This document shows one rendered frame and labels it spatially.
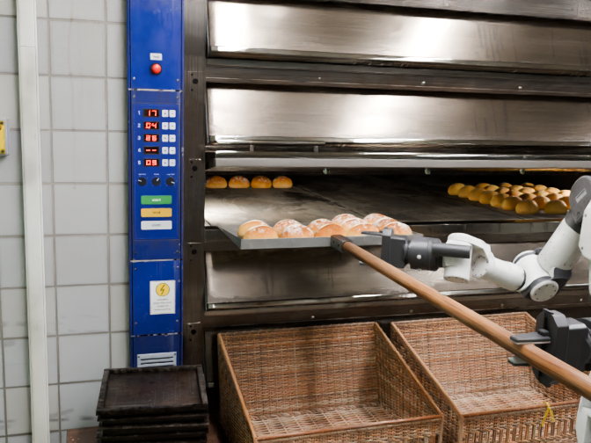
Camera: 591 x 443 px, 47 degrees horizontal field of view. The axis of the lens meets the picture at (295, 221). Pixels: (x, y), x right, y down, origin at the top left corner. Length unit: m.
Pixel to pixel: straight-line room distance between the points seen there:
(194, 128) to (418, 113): 0.74
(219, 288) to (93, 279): 0.38
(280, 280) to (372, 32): 0.85
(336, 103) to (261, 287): 0.64
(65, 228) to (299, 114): 0.79
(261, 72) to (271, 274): 0.64
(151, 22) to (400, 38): 0.79
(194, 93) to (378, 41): 0.61
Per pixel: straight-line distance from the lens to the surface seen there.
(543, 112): 2.59
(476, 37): 2.43
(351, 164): 2.08
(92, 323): 2.18
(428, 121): 2.34
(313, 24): 2.20
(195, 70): 2.10
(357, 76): 2.24
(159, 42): 2.06
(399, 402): 2.25
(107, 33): 2.08
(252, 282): 2.21
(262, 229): 1.89
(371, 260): 1.68
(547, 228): 2.65
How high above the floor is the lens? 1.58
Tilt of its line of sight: 10 degrees down
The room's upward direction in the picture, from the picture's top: 2 degrees clockwise
